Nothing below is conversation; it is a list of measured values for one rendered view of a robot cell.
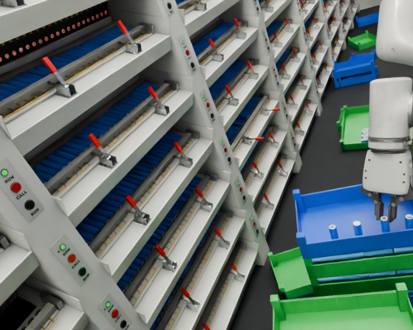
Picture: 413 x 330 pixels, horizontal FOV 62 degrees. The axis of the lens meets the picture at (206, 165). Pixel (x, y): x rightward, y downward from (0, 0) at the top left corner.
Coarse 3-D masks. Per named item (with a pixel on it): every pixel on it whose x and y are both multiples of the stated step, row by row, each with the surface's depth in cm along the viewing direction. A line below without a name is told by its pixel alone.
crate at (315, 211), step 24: (336, 192) 100; (360, 192) 99; (312, 216) 101; (336, 216) 98; (360, 216) 95; (312, 240) 94; (336, 240) 84; (360, 240) 83; (384, 240) 82; (408, 240) 81
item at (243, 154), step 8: (256, 96) 185; (272, 96) 182; (272, 104) 178; (272, 112) 174; (256, 120) 166; (264, 120) 166; (256, 128) 161; (264, 128) 167; (256, 136) 156; (240, 144) 152; (240, 152) 147; (248, 152) 149; (240, 160) 143; (240, 168) 142
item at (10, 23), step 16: (0, 0) 70; (16, 0) 68; (32, 0) 71; (48, 0) 71; (64, 0) 75; (80, 0) 79; (96, 0) 84; (0, 16) 63; (16, 16) 66; (32, 16) 69; (48, 16) 72; (64, 16) 76; (0, 32) 64; (16, 32) 67
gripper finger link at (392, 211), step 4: (400, 196) 80; (400, 200) 80; (388, 208) 81; (392, 208) 81; (396, 208) 82; (388, 212) 81; (392, 212) 81; (396, 212) 82; (388, 216) 81; (392, 216) 82; (396, 216) 82; (388, 220) 82; (392, 220) 82
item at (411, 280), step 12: (384, 276) 95; (396, 276) 88; (408, 276) 87; (324, 288) 95; (336, 288) 94; (348, 288) 93; (360, 288) 92; (372, 288) 92; (384, 288) 91; (408, 288) 89
